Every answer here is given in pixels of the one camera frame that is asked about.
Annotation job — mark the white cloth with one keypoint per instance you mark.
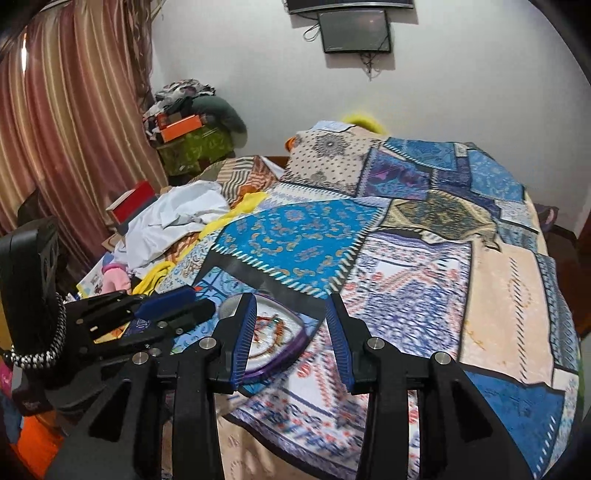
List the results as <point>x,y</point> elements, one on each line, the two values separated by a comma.
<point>171,217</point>

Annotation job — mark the yellow plush toy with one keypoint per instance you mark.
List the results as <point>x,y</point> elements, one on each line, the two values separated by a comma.
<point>364,121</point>

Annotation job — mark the blue patchwork blanket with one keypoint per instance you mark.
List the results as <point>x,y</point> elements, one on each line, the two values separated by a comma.
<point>415,258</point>

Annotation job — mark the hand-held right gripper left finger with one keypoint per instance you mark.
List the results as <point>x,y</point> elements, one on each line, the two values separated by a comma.
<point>242,344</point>

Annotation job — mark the dark green jacket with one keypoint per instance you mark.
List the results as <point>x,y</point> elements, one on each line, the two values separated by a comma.
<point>226,115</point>

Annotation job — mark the yellow cloth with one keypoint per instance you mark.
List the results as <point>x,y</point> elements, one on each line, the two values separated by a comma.
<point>240,207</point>

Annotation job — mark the small black wall monitor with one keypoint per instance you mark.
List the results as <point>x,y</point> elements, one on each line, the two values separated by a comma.
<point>355,30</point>

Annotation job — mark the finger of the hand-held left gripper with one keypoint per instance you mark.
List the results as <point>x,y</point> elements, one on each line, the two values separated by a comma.
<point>161,302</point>
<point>189,316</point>

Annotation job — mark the black wall television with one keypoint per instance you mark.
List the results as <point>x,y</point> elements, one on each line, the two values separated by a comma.
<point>351,5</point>

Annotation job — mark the red white box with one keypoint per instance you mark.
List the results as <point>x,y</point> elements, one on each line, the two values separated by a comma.
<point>134,205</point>

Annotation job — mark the orange striped patterned cloth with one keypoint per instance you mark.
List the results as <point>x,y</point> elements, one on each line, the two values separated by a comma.
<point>244,177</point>

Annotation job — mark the striped brown curtain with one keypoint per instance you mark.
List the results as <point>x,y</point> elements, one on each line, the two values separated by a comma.
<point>69,115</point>

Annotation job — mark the pink plush toy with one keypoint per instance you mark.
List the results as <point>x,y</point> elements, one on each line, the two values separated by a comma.
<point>115,279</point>

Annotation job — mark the pile of clothes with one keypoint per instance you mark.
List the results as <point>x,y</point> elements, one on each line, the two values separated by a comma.
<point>180,97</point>

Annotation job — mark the orange box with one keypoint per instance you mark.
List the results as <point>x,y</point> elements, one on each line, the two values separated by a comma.
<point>180,129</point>

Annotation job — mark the children's picture book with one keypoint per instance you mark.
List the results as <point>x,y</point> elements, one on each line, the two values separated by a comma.
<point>91,281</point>

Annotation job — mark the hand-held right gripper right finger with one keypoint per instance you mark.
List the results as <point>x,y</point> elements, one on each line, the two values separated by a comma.
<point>344,350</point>

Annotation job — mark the purple heart-shaped tin box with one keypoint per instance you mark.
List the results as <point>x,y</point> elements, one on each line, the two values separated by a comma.
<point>286,355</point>

